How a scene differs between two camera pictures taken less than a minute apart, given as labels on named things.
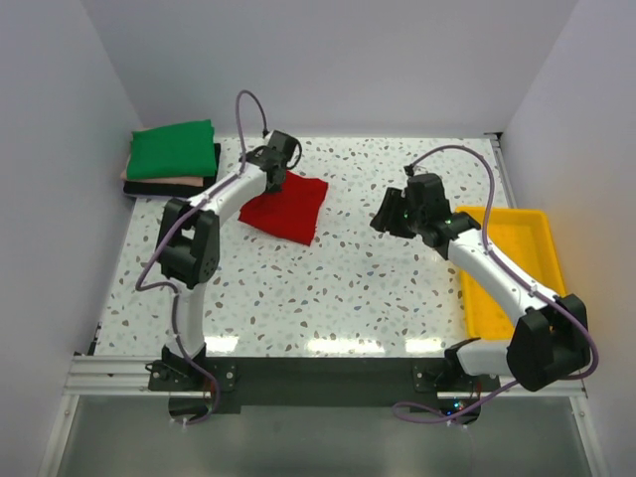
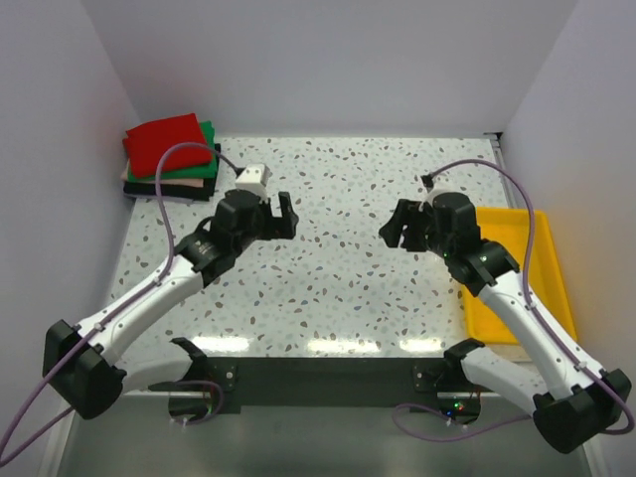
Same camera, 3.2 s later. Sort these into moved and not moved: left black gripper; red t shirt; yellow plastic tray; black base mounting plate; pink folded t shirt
Moved: red t shirt; left black gripper
Not moved: yellow plastic tray; black base mounting plate; pink folded t shirt
